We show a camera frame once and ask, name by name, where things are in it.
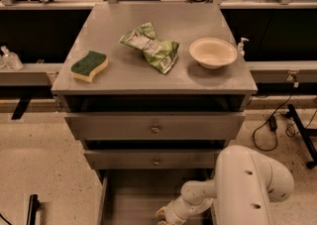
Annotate black stand foot left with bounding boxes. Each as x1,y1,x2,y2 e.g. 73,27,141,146
26,194,40,225

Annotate green crumpled chip bag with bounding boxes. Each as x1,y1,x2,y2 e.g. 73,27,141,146
120,22,179,74

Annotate grey drawer cabinet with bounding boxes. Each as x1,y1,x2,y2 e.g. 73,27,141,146
51,1,259,183

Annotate black power cable with adapter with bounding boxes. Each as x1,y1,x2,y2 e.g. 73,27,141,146
252,73,317,153

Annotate white bowl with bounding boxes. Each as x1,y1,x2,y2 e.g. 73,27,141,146
189,38,238,69

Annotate white pump bottle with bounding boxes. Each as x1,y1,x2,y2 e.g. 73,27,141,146
237,38,249,57

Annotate grey middle drawer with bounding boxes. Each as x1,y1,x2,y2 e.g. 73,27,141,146
83,149,220,169

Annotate grey top drawer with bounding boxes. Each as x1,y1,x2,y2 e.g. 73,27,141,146
65,112,245,141

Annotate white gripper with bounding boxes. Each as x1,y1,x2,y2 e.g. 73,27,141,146
156,198,196,225

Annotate grey bottom drawer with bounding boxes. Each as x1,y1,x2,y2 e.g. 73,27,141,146
95,169,216,225

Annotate green yellow sponge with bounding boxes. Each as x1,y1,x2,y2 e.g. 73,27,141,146
70,51,108,82

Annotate clear sanitizer bottle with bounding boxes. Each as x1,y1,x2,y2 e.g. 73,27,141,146
1,46,23,70

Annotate black stand leg right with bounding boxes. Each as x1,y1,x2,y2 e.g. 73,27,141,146
288,104,317,169

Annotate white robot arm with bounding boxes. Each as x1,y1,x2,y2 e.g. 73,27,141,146
157,145,294,225

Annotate grey drawer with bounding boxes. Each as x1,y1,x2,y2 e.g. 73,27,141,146
95,169,216,225
65,112,245,141
83,149,220,169

